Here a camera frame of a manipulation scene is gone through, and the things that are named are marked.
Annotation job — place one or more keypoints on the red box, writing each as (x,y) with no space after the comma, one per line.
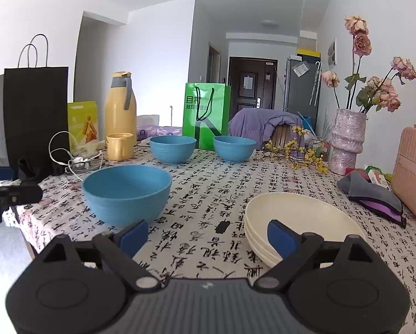
(354,172)

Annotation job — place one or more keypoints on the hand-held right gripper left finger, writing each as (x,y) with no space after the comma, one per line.
(135,238)

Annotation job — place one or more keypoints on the eyeglasses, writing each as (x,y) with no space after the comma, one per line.
(84,162)

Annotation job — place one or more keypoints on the purple tissue pack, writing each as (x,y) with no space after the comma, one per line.
(159,131)

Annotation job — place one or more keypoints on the pink hard case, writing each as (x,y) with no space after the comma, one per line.
(413,174)

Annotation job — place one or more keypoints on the wooden chair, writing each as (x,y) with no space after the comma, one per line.
(284,135)

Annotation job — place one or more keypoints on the pink textured vase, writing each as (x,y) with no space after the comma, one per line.
(347,139)

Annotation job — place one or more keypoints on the green paper bag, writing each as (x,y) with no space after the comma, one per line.
(194,125)

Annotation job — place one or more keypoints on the black paper bag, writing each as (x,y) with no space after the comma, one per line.
(34,118)

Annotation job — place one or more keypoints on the dark wooden door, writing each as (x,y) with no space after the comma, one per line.
(235,87)

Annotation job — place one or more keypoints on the blue bowl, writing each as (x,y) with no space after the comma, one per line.
(234,149)
(128,195)
(173,149)

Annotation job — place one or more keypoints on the yellow mug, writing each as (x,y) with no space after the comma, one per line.
(119,148)

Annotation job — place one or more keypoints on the purple jacket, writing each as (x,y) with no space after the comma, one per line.
(253,121)

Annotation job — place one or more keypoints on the yellow thermos jug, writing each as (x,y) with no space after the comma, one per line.
(119,111)

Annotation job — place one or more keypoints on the yellow and black box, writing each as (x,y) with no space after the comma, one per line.
(308,53)

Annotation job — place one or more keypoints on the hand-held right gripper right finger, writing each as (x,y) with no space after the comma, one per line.
(281,238)

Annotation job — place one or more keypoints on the white paper sheet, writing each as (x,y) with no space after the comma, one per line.
(301,70)

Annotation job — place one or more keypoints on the black cloth bag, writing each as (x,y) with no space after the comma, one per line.
(30,170)

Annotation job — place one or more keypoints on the yellow snack box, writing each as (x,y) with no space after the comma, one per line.
(83,121)

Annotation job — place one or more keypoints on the grey refrigerator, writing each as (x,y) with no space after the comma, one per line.
(298,94)

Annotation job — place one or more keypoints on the yellow flower branches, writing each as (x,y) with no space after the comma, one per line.
(312,156)

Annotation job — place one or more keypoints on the white umbrella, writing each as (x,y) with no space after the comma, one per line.
(315,87)

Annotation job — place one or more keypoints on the green snack packet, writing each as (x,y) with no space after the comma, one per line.
(376,175)

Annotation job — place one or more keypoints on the grey and purple pouch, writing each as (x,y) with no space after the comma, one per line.
(364,188)

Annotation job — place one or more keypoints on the dried pink roses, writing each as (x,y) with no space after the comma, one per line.
(361,43)

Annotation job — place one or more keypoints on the calligraphy print tablecloth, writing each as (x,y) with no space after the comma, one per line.
(201,188)

